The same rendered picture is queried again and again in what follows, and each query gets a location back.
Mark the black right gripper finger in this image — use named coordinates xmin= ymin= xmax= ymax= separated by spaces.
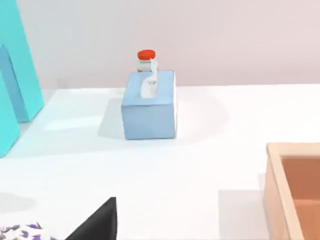
xmin=64 ymin=196 xmax=118 ymax=240

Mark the white purple patterned object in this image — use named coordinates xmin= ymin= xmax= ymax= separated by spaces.
xmin=0 ymin=222 xmax=58 ymax=240

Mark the light blue tissue box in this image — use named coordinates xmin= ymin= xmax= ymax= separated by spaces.
xmin=121 ymin=59 xmax=177 ymax=141

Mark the red capped bottle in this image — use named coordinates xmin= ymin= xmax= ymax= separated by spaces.
xmin=136 ymin=49 xmax=156 ymax=74

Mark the light blue rack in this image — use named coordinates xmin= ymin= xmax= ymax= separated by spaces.
xmin=0 ymin=0 xmax=45 ymax=159

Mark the salmon-coloured shallow box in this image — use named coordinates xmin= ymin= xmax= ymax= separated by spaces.
xmin=263 ymin=142 xmax=320 ymax=240

